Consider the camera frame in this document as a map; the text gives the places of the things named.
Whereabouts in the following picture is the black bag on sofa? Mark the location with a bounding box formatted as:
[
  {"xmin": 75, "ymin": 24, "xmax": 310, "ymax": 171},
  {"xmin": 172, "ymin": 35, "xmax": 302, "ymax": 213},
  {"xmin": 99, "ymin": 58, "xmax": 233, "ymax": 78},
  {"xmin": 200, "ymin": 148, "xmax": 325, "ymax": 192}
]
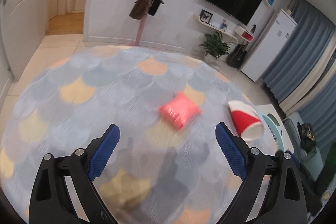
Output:
[{"xmin": 297, "ymin": 122, "xmax": 317, "ymax": 153}]

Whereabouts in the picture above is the teal sofa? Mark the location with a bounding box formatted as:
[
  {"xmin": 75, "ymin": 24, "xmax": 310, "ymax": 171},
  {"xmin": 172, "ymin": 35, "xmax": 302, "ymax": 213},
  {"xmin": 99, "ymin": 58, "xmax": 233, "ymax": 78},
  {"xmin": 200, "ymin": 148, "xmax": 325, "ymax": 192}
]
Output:
[{"xmin": 283, "ymin": 112, "xmax": 335, "ymax": 217}]

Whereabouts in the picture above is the light blue laundry basket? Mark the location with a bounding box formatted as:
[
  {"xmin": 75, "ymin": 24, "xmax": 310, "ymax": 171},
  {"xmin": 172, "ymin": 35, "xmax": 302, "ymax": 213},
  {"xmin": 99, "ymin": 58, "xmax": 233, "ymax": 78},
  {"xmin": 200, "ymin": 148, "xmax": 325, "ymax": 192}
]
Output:
[{"xmin": 263, "ymin": 115, "xmax": 285, "ymax": 152}]

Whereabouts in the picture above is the red panda paper cup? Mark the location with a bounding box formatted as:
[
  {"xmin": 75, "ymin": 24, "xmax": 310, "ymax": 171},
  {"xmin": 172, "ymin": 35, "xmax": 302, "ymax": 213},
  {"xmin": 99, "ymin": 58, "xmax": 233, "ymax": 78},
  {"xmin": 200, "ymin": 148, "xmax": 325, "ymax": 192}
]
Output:
[{"xmin": 228, "ymin": 100, "xmax": 265, "ymax": 141}]

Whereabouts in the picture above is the pink tissue pack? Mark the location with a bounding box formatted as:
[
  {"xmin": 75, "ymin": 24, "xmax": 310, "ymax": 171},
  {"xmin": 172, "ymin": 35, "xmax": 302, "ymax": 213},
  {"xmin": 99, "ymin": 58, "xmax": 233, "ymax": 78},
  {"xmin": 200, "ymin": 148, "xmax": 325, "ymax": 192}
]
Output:
[{"xmin": 158, "ymin": 92, "xmax": 202, "ymax": 130}]

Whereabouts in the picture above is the black acoustic guitar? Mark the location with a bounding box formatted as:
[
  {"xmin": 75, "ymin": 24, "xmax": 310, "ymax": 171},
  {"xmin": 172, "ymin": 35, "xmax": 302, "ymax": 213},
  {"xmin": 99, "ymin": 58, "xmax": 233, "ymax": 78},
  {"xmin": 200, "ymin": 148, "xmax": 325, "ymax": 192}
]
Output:
[{"xmin": 227, "ymin": 42, "xmax": 249, "ymax": 68}]

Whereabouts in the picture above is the potted green plant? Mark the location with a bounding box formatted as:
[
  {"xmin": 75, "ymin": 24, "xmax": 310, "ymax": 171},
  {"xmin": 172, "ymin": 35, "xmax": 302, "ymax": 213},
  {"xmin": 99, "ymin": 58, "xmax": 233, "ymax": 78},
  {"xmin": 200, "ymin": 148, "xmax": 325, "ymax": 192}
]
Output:
[{"xmin": 199, "ymin": 31, "xmax": 232, "ymax": 65}]

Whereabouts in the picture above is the red white box shelf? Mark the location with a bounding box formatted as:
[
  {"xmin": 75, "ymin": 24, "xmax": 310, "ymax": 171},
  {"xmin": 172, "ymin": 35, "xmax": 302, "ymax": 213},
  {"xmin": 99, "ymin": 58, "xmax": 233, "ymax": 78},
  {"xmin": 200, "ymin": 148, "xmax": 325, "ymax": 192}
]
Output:
[{"xmin": 234, "ymin": 25, "xmax": 254, "ymax": 42}]

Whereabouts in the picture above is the blue curtain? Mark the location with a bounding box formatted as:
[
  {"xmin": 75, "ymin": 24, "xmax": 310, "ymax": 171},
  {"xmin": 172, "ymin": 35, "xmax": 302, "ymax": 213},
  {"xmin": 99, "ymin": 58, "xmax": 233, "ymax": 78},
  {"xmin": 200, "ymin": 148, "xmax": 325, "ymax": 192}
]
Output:
[{"xmin": 260, "ymin": 0, "xmax": 336, "ymax": 135}]

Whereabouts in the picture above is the white refrigerator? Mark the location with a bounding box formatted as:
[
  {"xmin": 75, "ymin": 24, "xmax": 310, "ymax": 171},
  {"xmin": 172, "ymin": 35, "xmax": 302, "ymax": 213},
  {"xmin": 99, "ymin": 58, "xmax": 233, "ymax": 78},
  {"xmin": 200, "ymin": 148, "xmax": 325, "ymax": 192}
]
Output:
[{"xmin": 240, "ymin": 9, "xmax": 297, "ymax": 82}]

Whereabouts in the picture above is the framed butterfly picture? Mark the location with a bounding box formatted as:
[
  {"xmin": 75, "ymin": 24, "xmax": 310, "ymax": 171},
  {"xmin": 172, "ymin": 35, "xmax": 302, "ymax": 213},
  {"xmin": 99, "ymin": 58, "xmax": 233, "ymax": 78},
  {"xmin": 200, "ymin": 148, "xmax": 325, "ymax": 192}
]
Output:
[{"xmin": 199, "ymin": 10, "xmax": 213, "ymax": 24}]

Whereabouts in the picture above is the white door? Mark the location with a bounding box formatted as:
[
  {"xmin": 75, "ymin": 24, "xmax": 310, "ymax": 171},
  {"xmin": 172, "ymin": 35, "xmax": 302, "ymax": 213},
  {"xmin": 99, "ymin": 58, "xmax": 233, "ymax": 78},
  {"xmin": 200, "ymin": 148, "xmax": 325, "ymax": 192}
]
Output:
[{"xmin": 1, "ymin": 0, "xmax": 48, "ymax": 80}]

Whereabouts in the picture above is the brown hanging handbag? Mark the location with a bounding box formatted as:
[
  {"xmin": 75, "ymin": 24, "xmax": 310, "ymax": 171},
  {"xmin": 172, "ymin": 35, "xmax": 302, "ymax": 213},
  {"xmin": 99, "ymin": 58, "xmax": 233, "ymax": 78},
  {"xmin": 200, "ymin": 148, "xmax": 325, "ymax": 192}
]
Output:
[{"xmin": 129, "ymin": 0, "xmax": 149, "ymax": 20}]

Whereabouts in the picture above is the black hanging bag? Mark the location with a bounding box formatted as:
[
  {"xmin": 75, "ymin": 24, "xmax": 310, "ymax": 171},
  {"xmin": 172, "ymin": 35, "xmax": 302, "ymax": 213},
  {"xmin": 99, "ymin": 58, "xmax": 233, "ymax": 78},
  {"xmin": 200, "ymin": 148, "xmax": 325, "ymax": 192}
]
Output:
[{"xmin": 148, "ymin": 0, "xmax": 165, "ymax": 16}]

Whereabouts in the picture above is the white curved wall shelf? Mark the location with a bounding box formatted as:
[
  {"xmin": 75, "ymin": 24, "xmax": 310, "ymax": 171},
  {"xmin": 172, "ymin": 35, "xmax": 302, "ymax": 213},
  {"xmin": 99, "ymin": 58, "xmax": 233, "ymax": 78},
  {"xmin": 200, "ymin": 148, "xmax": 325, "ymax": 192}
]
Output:
[{"xmin": 193, "ymin": 14, "xmax": 238, "ymax": 44}]

